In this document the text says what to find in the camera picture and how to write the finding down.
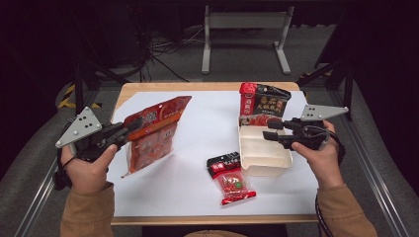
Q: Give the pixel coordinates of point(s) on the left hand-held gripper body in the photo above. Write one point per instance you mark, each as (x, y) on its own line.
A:
(80, 128)

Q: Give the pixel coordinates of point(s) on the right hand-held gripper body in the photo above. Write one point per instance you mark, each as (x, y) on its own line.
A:
(309, 135)

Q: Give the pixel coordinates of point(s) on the white plastic divided container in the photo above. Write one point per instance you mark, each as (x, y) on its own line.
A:
(260, 154)

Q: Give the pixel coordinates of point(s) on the red and black seasoning packet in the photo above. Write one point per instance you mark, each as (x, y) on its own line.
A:
(263, 102)

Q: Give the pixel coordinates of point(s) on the orange seasoning packet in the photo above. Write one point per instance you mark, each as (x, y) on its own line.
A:
(154, 148)

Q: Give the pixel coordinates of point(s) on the person's right hand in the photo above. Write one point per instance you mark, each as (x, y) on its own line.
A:
(324, 164)

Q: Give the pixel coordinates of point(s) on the person's left hand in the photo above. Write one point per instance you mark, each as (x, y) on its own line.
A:
(87, 174)

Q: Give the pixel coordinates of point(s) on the yellow and black hazard tape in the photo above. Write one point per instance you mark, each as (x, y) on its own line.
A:
(67, 96)

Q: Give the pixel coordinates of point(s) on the black tripod stand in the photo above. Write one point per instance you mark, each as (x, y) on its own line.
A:
(348, 89)
(78, 89)

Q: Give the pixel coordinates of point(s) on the small red snack packet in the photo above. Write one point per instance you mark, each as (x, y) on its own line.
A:
(233, 185)

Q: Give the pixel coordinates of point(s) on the white table mat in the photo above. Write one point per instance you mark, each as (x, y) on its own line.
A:
(197, 138)

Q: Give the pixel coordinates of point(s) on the white metal stand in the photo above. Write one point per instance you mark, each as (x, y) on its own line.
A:
(244, 20)

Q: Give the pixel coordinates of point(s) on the aluminium floor rail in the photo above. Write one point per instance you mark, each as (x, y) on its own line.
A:
(372, 164)
(39, 187)

